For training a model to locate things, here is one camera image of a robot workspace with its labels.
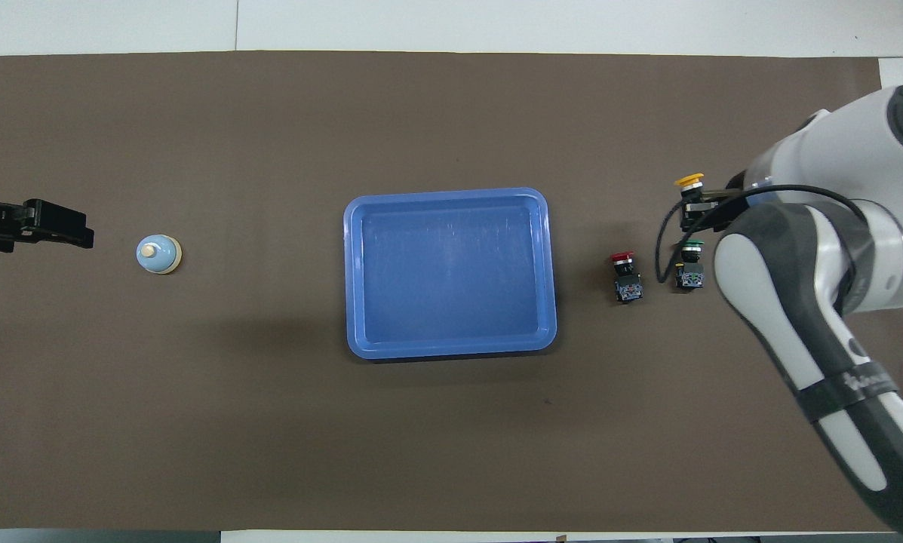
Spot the blue plastic tray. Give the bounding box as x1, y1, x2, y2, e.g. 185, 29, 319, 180
343, 187, 557, 360

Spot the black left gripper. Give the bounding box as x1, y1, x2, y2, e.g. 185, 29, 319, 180
0, 177, 95, 253

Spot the yellow push button switch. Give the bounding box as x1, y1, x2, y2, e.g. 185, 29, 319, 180
674, 173, 707, 219

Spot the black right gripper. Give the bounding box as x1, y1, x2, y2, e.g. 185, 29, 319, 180
680, 172, 754, 232

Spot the green push button switch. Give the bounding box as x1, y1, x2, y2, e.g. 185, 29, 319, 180
675, 240, 716, 293

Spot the brown table mat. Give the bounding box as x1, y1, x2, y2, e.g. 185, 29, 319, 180
0, 51, 903, 532

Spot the red push button switch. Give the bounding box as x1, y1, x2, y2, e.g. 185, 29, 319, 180
610, 251, 643, 304

